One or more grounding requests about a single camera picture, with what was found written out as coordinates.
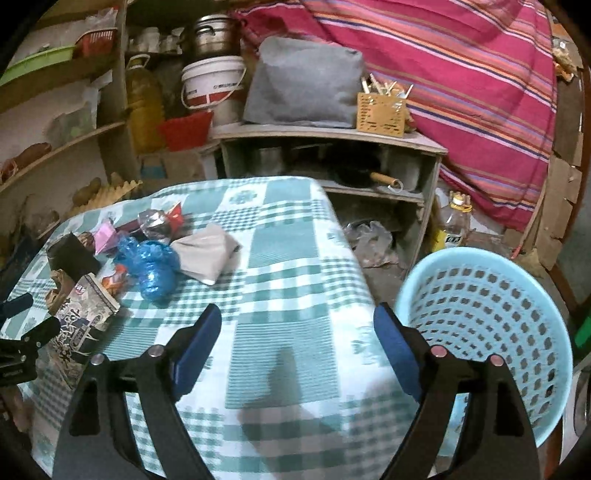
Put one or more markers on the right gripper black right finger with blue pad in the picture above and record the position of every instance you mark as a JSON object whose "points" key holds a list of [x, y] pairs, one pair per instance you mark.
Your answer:
{"points": [[496, 440]]}

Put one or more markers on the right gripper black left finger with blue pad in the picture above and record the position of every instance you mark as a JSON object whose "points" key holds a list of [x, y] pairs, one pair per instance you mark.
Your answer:
{"points": [[96, 440]]}

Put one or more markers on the black white printed snack bag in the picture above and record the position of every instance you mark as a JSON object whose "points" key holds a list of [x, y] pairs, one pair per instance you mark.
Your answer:
{"points": [[84, 318]]}

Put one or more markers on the pink foil wrapper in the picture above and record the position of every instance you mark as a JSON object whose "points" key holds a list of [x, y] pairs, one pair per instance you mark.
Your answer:
{"points": [[105, 237]]}

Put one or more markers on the blue plastic bag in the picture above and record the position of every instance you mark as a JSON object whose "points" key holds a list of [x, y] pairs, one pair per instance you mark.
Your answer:
{"points": [[153, 265]]}

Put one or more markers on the red silver chip bag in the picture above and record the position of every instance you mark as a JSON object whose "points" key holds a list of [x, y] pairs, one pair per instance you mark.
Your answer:
{"points": [[160, 225]]}

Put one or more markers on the beige cloth pouch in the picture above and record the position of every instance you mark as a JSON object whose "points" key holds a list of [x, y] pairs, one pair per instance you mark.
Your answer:
{"points": [[204, 254]]}

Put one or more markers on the clear orange snack wrapper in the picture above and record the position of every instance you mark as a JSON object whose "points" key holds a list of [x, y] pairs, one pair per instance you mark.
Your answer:
{"points": [[114, 283]]}

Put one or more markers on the black box on table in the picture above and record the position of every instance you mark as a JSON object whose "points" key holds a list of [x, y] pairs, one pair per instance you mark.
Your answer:
{"points": [[71, 256]]}

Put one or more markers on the green bin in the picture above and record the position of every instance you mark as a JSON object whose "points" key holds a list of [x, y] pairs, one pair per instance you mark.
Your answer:
{"points": [[582, 339]]}

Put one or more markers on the light blue plastic basket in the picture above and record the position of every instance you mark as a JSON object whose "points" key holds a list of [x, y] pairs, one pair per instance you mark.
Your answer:
{"points": [[477, 303]]}

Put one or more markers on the yellow egg tray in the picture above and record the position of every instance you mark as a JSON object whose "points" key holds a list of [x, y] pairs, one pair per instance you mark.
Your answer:
{"points": [[107, 196]]}

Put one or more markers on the green checkered tablecloth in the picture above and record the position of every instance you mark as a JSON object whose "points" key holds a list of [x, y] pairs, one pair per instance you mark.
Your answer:
{"points": [[297, 385]]}

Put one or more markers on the oil bottle on floor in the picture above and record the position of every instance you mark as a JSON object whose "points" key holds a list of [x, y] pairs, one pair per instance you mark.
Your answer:
{"points": [[452, 223]]}

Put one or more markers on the clear storage container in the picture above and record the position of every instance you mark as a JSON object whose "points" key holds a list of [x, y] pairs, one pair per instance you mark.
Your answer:
{"points": [[69, 126]]}

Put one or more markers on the cardboard box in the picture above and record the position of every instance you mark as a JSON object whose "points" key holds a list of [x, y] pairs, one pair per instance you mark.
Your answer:
{"points": [[184, 166]]}

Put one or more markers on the wooden low cabinet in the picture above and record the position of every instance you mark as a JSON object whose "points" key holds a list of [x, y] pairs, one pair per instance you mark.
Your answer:
{"points": [[341, 161]]}

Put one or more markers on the red plastic basket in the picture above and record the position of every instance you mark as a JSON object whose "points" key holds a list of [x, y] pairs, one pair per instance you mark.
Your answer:
{"points": [[185, 133]]}

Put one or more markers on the yellow oil jug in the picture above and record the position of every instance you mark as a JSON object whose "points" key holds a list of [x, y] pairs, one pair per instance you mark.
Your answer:
{"points": [[144, 103]]}

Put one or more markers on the green plastic tray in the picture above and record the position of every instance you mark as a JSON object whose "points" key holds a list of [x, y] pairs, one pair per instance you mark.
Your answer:
{"points": [[37, 61]]}

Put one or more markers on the small red basket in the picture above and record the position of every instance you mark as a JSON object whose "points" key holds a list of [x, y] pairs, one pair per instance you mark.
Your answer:
{"points": [[95, 43]]}

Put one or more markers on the white plastic bucket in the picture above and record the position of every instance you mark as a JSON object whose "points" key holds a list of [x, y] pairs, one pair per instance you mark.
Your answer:
{"points": [[209, 82]]}

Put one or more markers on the yellow utensil holder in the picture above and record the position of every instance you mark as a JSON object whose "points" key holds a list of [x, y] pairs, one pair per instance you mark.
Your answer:
{"points": [[382, 108]]}

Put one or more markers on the striped magenta cloth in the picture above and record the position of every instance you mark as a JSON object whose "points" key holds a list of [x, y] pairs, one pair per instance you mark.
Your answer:
{"points": [[481, 75]]}

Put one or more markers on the steel cooking pot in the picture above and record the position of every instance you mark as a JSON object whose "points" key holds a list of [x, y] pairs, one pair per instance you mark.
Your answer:
{"points": [[210, 36]]}

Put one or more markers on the grey fabric cover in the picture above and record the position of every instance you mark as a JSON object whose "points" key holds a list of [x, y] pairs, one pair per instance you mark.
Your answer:
{"points": [[303, 83]]}

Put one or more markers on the wooden wall shelf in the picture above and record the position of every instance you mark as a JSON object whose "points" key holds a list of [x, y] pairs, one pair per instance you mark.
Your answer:
{"points": [[37, 181]]}

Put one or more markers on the wooden handled pan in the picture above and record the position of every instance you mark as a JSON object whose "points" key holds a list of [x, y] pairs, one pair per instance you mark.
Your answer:
{"points": [[390, 182]]}

